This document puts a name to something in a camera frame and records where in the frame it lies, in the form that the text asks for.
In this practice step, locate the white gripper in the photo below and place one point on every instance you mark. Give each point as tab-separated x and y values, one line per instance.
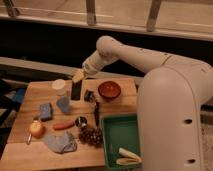
91	66

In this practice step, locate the dark brown eraser block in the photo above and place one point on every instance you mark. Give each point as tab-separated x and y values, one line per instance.
76	91

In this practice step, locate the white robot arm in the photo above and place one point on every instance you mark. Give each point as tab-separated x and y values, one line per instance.
169	101

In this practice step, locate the blue clear cup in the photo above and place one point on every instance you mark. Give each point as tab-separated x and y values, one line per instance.
63	104

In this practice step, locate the small black clip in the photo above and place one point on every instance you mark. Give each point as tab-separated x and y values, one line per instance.
89	96

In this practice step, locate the red brown bowl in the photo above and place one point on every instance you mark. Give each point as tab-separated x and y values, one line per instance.
109	90

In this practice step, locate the black marker pen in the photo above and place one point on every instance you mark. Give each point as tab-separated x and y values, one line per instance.
96	113

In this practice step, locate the small black round object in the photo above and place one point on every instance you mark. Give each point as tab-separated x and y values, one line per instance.
81	122

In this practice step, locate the blue sponge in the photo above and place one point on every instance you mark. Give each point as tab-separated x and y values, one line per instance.
46	112

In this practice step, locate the orange carrot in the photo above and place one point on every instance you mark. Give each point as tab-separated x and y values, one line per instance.
64	125

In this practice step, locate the wooden cutting board table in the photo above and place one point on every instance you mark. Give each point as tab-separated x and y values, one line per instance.
18	156

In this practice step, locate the brown pine cone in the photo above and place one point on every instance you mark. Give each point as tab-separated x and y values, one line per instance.
91	136

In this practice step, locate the apple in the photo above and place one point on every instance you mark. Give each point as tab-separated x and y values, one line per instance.
37	129

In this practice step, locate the green plastic tray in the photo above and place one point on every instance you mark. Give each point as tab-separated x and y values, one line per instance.
119	131

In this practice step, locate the gray blue cloth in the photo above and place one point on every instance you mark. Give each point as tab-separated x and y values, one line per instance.
60	144

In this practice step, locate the metal spoon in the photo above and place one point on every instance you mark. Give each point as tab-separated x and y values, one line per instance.
29	139

